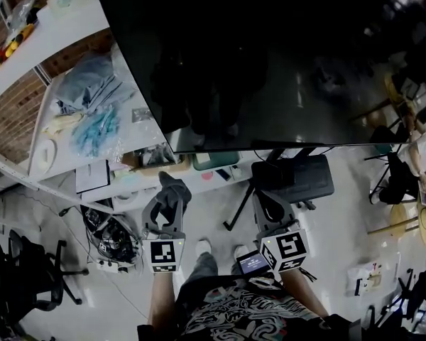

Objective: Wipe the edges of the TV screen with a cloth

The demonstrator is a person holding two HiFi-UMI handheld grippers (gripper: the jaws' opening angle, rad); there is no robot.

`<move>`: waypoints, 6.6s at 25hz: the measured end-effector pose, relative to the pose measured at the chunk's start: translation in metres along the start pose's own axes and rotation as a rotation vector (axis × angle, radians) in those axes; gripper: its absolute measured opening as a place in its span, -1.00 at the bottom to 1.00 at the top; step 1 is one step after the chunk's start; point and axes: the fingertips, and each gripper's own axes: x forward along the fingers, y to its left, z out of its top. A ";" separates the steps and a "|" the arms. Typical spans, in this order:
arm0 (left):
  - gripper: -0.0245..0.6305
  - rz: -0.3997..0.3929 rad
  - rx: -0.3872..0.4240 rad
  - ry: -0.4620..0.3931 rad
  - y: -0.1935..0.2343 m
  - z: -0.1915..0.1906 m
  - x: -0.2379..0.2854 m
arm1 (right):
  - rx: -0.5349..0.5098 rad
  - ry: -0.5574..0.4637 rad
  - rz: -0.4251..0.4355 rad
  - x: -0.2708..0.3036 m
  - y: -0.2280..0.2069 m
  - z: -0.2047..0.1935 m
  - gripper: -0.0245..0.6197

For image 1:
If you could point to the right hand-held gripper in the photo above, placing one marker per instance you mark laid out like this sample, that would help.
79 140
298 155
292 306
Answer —
287 249

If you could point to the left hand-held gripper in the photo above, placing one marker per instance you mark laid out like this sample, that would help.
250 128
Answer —
163 252

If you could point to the grey cloth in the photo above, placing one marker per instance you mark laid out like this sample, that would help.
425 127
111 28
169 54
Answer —
174 190

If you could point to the black TV screen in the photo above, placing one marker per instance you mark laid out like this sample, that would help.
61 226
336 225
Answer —
270 48

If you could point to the person's left forearm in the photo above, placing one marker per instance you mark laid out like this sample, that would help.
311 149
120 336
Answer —
162 300

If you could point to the person's right forearm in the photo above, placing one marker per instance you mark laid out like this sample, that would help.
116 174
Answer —
300 293

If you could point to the small dark display screen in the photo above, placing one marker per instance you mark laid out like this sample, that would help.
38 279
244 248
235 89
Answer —
252 262

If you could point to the pale yellow cloth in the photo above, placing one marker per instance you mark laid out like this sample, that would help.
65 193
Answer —
65 123

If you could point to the black TV stand base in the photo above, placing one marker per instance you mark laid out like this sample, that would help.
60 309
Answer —
298 179

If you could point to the white right shoe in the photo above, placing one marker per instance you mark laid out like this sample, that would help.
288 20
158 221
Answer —
242 252

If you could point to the white shoe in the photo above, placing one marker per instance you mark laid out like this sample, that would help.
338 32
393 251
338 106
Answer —
203 248
242 252

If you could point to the white left shoe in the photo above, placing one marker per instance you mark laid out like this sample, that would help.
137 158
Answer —
203 248

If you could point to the open cardboard box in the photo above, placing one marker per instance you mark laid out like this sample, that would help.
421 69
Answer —
152 158

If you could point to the pink round disc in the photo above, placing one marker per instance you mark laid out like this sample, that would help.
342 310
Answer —
207 175

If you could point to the dark phone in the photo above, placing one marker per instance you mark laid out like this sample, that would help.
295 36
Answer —
223 174

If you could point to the grey trousers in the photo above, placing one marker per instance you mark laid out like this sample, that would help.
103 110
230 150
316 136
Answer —
202 266

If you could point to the white power strip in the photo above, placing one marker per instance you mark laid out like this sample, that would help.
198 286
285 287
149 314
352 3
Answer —
113 264

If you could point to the green box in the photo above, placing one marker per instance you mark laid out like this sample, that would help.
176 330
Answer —
216 160

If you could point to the white flat box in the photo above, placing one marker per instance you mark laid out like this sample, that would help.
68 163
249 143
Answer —
92 176

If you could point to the silver foil packet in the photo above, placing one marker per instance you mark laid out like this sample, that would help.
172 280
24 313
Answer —
141 114

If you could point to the bag of blue gloves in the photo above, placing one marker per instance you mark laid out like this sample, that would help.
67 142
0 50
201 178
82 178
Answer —
96 130

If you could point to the black patterned shirt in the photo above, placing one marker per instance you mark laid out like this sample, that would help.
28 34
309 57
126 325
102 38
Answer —
241 314

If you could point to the white papers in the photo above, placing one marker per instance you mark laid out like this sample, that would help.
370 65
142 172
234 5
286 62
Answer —
365 279

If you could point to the round wooden stool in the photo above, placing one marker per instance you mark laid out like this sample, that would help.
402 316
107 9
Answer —
403 217

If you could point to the black office chair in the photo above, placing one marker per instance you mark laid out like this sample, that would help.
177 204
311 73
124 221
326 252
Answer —
25 279

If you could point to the black tripod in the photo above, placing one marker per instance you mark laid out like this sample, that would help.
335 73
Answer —
404 297

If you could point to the white metal shelf rack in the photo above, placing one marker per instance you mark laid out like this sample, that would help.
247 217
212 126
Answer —
67 27

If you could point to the yellow and red toys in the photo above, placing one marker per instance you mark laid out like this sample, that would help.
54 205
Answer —
10 46

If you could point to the clear plastic bag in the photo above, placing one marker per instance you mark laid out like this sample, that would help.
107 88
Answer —
23 11

